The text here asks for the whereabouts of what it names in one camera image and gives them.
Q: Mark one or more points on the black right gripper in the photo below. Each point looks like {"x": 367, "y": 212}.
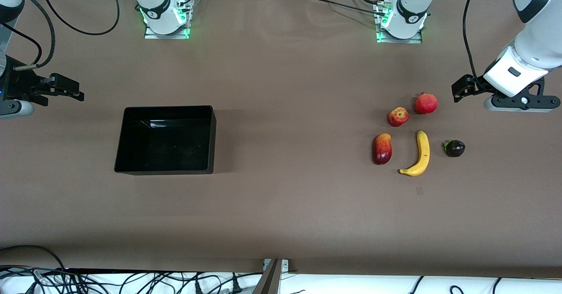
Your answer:
{"x": 18, "y": 86}

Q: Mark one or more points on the yellow banana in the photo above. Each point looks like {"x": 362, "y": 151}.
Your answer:
{"x": 423, "y": 151}

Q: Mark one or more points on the red yellow apple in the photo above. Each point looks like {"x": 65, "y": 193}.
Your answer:
{"x": 398, "y": 117}

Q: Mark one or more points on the dark purple eggplant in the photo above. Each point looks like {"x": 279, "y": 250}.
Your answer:
{"x": 455, "y": 148}

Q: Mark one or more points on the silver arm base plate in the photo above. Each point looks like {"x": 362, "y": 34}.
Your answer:
{"x": 151, "y": 36}
{"x": 395, "y": 41}

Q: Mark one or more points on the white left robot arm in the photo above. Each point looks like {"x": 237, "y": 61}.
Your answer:
{"x": 410, "y": 4}

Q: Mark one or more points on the red pomegranate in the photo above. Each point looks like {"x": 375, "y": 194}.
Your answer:
{"x": 426, "y": 104}

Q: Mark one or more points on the grey metal post with bracket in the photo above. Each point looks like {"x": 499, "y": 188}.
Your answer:
{"x": 270, "y": 281}

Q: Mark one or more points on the red yellow mango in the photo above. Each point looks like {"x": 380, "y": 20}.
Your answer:
{"x": 382, "y": 149}

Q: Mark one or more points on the black rectangular plastic box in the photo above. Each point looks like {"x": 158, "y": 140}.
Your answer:
{"x": 167, "y": 140}

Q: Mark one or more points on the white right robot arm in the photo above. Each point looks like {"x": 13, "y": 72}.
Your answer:
{"x": 160, "y": 4}

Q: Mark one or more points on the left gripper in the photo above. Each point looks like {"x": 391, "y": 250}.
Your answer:
{"x": 475, "y": 85}

